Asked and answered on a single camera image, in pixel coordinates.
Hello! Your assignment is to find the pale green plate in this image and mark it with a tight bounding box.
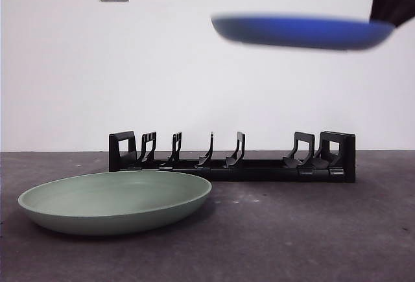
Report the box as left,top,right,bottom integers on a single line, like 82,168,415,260
18,170,213,237

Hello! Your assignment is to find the blue plate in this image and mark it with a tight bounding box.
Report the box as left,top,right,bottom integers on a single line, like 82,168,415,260
210,12,395,52

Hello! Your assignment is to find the black plate rack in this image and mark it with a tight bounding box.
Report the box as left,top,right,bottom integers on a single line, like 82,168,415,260
108,130,357,184

